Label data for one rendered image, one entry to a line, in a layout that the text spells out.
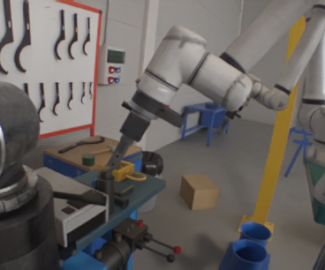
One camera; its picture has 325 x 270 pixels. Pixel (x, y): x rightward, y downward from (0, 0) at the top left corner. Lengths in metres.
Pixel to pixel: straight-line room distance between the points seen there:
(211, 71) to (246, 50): 0.18
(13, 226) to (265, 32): 0.66
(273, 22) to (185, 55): 0.28
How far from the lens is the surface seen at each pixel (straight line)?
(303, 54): 1.27
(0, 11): 2.64
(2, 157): 0.35
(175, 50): 0.52
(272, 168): 2.80
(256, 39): 0.68
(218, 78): 0.52
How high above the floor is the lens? 1.68
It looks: 15 degrees down
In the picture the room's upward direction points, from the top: 6 degrees clockwise
